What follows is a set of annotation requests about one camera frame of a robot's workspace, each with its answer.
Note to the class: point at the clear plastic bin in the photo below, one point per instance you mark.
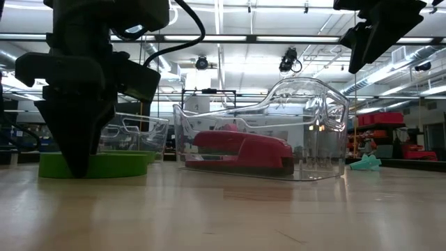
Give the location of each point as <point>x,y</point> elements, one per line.
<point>153,132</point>
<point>313,104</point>

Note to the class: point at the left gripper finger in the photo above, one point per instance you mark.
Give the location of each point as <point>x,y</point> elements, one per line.
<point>75,132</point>
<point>106,115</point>

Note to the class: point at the teal staple remover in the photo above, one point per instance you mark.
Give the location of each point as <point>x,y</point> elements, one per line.
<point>366,163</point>

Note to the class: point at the green tape roll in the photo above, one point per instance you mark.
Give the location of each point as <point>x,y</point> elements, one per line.
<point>122,167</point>

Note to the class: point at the round black overhead camera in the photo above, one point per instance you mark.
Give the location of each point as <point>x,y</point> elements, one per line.
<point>201,63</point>

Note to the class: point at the black flat panel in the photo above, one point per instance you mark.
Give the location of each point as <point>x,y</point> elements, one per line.
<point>139,108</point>

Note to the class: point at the silver ventilation duct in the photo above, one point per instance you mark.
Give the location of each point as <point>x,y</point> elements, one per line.
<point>158,59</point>

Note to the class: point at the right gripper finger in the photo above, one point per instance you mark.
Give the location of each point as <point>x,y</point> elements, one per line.
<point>357,45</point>
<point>390,29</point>

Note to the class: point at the black overhead crossbar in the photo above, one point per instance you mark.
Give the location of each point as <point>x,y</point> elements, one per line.
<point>251,38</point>

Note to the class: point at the red stapler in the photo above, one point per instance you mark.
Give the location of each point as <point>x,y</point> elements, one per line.
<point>258,150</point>

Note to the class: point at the short silver post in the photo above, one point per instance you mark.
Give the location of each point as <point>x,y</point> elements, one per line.
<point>14,159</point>

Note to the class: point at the wide red storage bin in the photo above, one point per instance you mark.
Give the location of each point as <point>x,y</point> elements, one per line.
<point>381,118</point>

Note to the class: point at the small red storage bin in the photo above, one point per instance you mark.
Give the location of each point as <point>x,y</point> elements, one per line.
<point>420,155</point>

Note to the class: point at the pink stapler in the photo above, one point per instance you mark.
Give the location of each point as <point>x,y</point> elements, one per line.
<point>230,127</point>

